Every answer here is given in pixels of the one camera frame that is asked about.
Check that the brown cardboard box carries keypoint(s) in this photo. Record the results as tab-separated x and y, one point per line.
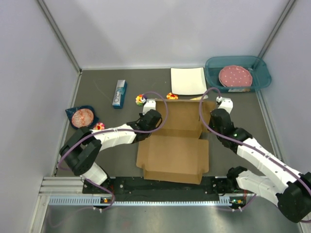
176	152

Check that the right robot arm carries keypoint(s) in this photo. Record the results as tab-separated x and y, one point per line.
294	205

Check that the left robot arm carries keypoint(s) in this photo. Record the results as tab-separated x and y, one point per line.
82	149

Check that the blue toothpaste box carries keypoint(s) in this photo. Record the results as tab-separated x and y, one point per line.
119	95

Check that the rainbow flower plush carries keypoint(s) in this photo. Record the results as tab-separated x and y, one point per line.
140	100

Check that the orange sun flower plush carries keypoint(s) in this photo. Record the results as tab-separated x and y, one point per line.
171	96

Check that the white square plate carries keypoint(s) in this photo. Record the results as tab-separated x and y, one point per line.
188	81

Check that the pink flower plush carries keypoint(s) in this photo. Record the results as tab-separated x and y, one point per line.
99	126

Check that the blue bowl red inside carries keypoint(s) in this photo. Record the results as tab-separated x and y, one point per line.
82	116

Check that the pink dotted plate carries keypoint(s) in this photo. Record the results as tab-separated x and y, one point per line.
235	76

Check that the teal plastic bin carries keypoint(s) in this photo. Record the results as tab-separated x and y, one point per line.
256	66

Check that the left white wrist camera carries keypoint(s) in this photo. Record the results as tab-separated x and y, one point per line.
150	104

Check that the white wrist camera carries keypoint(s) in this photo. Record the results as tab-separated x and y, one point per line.
150	104
224	103

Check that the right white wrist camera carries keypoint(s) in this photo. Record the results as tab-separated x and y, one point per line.
224	103

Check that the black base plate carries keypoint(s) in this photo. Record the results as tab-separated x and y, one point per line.
139	189

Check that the grey slotted cable duct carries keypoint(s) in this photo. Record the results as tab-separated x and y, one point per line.
100	201

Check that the aluminium frame rail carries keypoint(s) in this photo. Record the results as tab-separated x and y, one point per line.
60	187

